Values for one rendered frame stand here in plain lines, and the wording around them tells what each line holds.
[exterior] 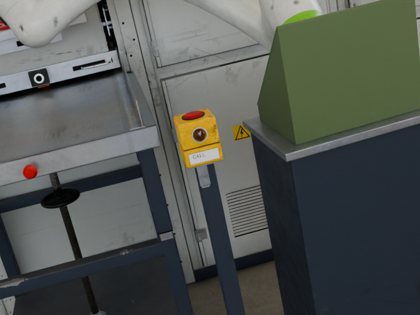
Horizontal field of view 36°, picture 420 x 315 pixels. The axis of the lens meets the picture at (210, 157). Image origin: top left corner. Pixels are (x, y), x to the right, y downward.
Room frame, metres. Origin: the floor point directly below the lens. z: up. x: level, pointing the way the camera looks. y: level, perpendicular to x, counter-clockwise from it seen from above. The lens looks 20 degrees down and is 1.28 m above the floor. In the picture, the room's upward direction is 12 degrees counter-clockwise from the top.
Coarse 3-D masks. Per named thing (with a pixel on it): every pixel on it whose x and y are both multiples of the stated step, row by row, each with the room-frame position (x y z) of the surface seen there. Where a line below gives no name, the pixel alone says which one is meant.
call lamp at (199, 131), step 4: (196, 128) 1.26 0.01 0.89; (200, 128) 1.26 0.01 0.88; (192, 132) 1.26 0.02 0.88; (196, 132) 1.25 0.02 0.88; (200, 132) 1.25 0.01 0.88; (204, 132) 1.25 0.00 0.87; (192, 136) 1.26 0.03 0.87; (196, 136) 1.25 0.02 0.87; (200, 136) 1.25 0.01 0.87; (204, 136) 1.25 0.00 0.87; (196, 140) 1.25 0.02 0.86; (200, 140) 1.25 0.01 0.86; (204, 140) 1.26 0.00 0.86
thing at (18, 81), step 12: (72, 60) 2.16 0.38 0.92; (84, 60) 2.17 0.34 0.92; (96, 60) 2.17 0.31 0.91; (24, 72) 2.14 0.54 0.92; (48, 72) 2.15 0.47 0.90; (60, 72) 2.16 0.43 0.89; (72, 72) 2.16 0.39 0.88; (84, 72) 2.17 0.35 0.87; (0, 84) 2.13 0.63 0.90; (12, 84) 2.14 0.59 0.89; (24, 84) 2.14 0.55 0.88
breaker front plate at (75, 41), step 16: (96, 16) 2.19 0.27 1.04; (64, 32) 2.17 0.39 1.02; (80, 32) 2.18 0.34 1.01; (96, 32) 2.19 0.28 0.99; (0, 48) 2.14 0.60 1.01; (16, 48) 2.15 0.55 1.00; (32, 48) 2.16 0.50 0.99; (48, 48) 2.17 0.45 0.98; (64, 48) 2.17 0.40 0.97; (80, 48) 2.18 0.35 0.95; (96, 48) 2.18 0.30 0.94; (0, 64) 2.14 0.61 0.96; (16, 64) 2.15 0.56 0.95; (32, 64) 2.16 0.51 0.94; (48, 64) 2.16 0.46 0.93
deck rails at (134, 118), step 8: (120, 56) 2.09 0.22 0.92; (120, 80) 2.04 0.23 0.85; (128, 80) 1.71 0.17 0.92; (120, 88) 1.93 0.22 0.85; (128, 88) 1.90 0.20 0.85; (120, 96) 1.82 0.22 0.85; (128, 96) 1.80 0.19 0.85; (128, 104) 1.71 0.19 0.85; (136, 104) 1.48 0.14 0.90; (128, 112) 1.62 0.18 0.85; (136, 112) 1.61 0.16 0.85; (128, 120) 1.55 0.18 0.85; (136, 120) 1.54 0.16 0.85; (136, 128) 1.47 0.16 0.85
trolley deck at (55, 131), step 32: (32, 96) 2.09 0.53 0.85; (64, 96) 1.99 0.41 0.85; (96, 96) 1.90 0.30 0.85; (0, 128) 1.76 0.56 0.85; (32, 128) 1.69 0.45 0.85; (64, 128) 1.62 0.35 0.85; (96, 128) 1.55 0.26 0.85; (128, 128) 1.50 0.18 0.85; (0, 160) 1.46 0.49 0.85; (32, 160) 1.44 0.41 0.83; (64, 160) 1.45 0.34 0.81; (96, 160) 1.46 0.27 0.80
